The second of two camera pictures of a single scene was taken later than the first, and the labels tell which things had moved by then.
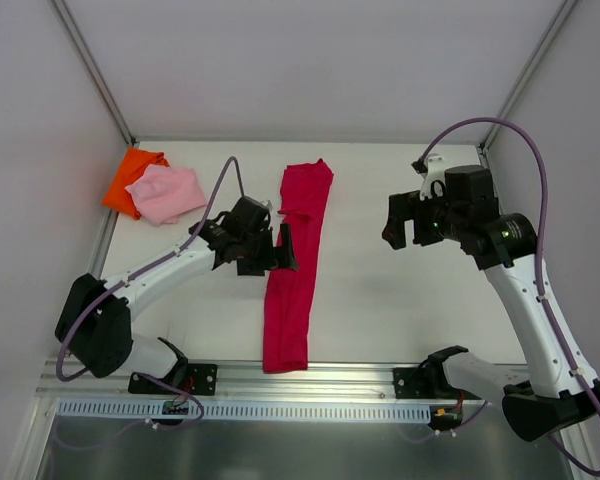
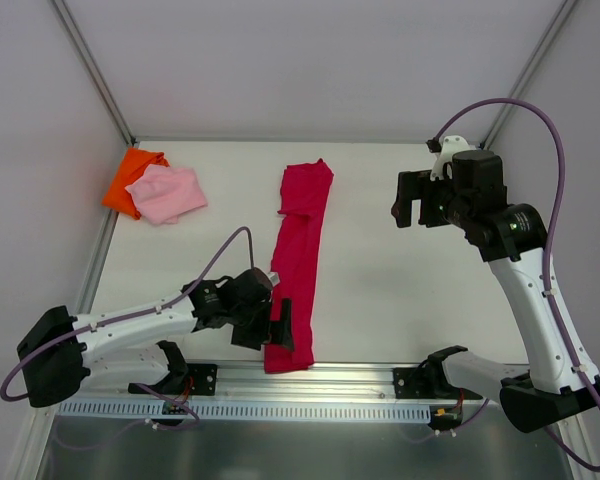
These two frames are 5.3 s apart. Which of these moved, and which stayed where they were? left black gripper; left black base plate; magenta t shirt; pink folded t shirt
Moved: left black gripper
Stayed: pink folded t shirt; magenta t shirt; left black base plate
